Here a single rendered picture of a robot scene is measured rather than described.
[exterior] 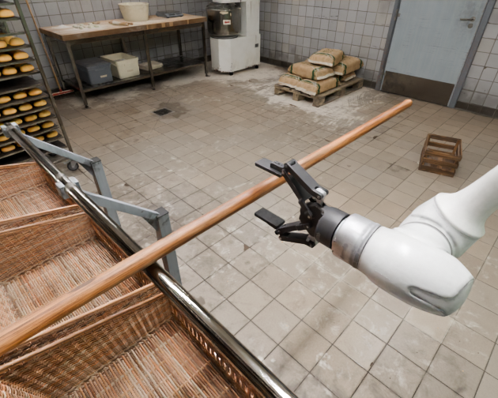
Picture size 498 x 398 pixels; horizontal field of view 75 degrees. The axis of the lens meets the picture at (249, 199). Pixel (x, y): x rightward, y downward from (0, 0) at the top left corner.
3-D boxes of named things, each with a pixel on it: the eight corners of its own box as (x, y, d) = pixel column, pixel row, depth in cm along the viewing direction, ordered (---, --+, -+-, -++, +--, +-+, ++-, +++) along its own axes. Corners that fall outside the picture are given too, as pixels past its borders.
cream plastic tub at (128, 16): (130, 23, 454) (126, 5, 442) (115, 20, 478) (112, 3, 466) (156, 20, 479) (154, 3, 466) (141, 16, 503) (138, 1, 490)
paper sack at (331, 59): (332, 70, 432) (334, 56, 422) (307, 66, 446) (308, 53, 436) (345, 61, 476) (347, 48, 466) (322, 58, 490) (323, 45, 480)
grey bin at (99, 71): (91, 85, 441) (85, 67, 427) (76, 78, 469) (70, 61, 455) (115, 80, 461) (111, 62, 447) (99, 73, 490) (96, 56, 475)
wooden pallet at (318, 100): (318, 107, 438) (319, 97, 430) (273, 94, 483) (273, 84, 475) (362, 88, 507) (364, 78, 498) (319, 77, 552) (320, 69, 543)
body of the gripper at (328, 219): (334, 225, 56) (292, 202, 61) (327, 259, 61) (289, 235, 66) (356, 206, 60) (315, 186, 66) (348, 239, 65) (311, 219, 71)
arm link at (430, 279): (348, 283, 57) (379, 253, 65) (441, 343, 48) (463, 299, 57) (366, 234, 51) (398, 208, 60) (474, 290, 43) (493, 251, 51)
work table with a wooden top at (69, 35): (84, 109, 433) (62, 35, 380) (62, 95, 479) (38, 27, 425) (210, 76, 559) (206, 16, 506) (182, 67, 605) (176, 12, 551)
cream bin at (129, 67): (120, 79, 465) (116, 61, 451) (103, 73, 492) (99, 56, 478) (141, 74, 486) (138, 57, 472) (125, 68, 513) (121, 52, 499)
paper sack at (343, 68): (341, 78, 458) (343, 65, 447) (320, 73, 479) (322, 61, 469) (364, 68, 491) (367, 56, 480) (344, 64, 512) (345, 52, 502)
